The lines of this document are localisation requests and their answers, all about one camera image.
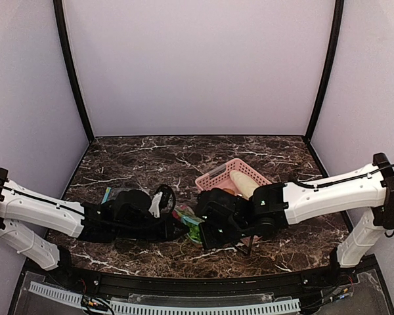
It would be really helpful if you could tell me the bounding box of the clear zip bag blue zipper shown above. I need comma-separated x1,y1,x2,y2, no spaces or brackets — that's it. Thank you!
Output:
173,204,203,245

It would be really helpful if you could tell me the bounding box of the green grape bunch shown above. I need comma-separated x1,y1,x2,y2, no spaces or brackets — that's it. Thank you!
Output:
186,223,201,243

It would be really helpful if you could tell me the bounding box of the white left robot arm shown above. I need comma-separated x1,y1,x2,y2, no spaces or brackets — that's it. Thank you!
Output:
0,168,190,271

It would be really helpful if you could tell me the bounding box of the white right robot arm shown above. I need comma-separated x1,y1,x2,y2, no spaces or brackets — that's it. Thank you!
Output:
194,153,394,269

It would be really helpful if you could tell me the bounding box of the flat clear zip bag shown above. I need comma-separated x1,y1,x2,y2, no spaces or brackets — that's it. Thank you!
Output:
101,187,150,204

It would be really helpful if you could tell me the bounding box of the brown potato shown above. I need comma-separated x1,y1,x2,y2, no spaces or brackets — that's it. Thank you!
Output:
223,188,235,195

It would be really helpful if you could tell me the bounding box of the pink perforated plastic basket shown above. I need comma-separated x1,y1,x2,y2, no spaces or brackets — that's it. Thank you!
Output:
195,158,273,245

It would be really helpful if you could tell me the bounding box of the white radish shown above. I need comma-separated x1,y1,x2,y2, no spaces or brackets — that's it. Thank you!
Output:
229,170,259,200

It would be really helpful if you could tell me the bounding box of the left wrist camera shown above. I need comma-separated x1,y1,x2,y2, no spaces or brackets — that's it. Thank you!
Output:
148,184,176,219

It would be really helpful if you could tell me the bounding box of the white slotted cable duct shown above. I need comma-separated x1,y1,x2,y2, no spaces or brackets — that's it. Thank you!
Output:
28,281,301,315

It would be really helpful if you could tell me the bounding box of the black front rail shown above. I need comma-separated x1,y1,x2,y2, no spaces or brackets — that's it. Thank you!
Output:
45,262,359,298

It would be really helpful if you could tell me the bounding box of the black left frame post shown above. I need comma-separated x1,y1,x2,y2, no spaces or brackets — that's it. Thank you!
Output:
53,0,95,144

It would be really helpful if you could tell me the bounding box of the black frame post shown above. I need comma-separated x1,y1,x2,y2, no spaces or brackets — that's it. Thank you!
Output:
304,0,345,145
53,0,95,144

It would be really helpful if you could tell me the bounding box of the black right frame post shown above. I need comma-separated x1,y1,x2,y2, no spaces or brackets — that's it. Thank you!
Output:
304,0,345,145

